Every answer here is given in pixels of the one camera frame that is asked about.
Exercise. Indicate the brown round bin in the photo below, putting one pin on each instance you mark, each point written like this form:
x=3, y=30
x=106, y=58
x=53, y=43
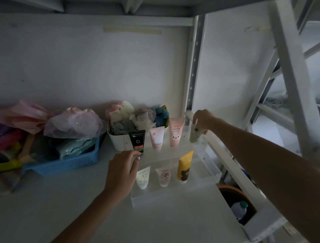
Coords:
x=231, y=195

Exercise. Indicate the blue plastic basket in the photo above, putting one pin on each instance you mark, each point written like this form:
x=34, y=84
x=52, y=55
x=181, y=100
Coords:
x=65, y=164

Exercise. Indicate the person's right forearm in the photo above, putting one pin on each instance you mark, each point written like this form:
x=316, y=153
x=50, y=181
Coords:
x=270, y=170

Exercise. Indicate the clear acrylic tiered stand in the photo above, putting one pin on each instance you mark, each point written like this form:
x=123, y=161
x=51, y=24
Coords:
x=190, y=180

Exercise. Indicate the white tube with red print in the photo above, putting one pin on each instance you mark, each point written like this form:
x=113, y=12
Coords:
x=163, y=176

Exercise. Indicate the light blue packaged item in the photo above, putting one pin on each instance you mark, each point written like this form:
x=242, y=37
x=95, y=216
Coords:
x=75, y=147

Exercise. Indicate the translucent plastic bag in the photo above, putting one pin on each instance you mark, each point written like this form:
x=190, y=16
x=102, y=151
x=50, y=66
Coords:
x=75, y=124

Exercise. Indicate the pale pink cosmetic tube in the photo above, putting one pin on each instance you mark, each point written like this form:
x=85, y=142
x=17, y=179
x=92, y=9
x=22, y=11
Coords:
x=157, y=137

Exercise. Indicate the small white cosmetic tube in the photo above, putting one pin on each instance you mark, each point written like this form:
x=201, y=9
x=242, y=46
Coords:
x=143, y=178

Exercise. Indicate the pile of colourful items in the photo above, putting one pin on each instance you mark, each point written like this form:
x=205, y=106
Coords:
x=11, y=147

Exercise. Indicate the person's left thumb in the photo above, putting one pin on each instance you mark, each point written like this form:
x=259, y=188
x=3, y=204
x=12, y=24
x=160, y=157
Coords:
x=135, y=166

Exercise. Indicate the pink pig print tube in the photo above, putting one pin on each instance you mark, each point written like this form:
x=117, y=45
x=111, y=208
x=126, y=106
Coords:
x=176, y=132

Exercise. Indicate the white metal frame post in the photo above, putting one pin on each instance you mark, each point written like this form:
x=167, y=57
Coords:
x=292, y=75

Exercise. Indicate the person's left forearm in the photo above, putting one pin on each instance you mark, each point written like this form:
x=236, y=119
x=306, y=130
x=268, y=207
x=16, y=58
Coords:
x=85, y=220

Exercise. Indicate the perforated metal shelf upright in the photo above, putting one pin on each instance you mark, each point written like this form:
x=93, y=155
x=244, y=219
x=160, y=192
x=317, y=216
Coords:
x=193, y=65

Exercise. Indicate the white storage container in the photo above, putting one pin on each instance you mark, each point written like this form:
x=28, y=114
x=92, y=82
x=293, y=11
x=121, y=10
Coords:
x=118, y=142

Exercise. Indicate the person's right hand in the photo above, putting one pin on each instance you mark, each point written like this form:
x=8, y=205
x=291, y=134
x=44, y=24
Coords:
x=206, y=120

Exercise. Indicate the white shelf side rail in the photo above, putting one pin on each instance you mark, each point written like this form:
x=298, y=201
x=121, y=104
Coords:
x=240, y=175

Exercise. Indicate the yellow bear print tube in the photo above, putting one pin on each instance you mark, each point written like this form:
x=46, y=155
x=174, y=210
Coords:
x=184, y=167

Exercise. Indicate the clear plastic bottle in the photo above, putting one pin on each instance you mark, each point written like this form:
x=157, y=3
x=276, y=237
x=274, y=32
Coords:
x=238, y=210

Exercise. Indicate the person's left hand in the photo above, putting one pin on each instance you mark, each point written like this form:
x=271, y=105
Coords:
x=117, y=175

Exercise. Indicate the light green cosmetic tube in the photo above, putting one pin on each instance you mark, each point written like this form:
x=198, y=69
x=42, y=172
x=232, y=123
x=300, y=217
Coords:
x=194, y=136

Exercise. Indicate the pile of colourful scrunchies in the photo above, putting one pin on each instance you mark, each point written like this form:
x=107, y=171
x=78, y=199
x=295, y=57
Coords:
x=140, y=116

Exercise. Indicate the pink plastic bag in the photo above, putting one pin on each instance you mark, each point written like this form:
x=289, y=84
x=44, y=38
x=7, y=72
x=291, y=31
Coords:
x=23, y=116

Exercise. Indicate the person's right thumb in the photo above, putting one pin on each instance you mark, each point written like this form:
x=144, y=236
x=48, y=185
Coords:
x=196, y=124

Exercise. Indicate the black cosmetic tube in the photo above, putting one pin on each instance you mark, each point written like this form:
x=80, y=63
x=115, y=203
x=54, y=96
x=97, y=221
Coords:
x=137, y=140

